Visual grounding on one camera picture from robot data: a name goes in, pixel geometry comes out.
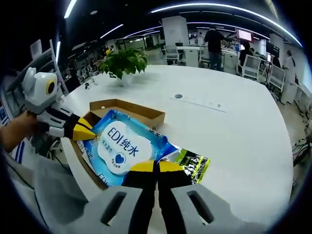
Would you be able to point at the short ceiling light strip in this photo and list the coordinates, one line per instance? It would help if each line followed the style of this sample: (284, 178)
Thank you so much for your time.
(112, 31)

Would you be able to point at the blue wet wipes soft packet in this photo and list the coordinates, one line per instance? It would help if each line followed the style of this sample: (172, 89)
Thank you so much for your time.
(122, 146)

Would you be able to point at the white table socket panel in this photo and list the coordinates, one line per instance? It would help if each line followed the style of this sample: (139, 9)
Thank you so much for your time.
(207, 104)

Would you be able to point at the potted green plant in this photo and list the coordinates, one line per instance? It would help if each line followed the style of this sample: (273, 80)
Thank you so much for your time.
(124, 63)

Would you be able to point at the person's grey clothing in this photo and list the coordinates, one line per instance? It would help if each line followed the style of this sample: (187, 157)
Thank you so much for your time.
(48, 185)

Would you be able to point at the small white black gadget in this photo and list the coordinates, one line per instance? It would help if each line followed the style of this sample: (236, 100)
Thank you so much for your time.
(90, 84)

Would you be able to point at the white office chair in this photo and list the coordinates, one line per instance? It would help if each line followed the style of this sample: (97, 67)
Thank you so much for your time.
(174, 54)
(276, 78)
(251, 68)

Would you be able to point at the pink lit screen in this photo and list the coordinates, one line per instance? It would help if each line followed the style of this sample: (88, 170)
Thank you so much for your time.
(245, 34)

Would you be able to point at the person's left hand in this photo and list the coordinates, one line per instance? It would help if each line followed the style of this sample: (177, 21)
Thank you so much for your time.
(33, 124)

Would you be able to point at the green black foil packet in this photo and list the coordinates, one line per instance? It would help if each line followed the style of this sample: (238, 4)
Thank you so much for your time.
(195, 165)

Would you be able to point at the brown cardboard shoe box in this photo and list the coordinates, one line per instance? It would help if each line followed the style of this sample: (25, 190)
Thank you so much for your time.
(136, 111)

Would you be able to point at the metal shelf rack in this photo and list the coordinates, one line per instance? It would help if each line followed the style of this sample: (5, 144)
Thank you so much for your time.
(52, 63)

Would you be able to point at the black monitor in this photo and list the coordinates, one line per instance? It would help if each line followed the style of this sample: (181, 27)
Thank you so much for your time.
(272, 48)

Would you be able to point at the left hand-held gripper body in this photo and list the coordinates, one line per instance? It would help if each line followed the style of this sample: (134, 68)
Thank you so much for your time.
(39, 92)

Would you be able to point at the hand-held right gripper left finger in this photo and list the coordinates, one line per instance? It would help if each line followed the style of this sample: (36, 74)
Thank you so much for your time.
(141, 195)

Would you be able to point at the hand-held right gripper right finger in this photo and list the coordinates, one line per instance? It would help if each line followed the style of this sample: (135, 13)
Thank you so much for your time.
(170, 195)

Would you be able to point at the blue plastic tissue packet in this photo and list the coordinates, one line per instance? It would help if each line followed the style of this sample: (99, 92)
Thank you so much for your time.
(87, 153)

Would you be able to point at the long curved ceiling light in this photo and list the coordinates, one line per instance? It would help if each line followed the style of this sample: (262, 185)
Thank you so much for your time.
(231, 9)

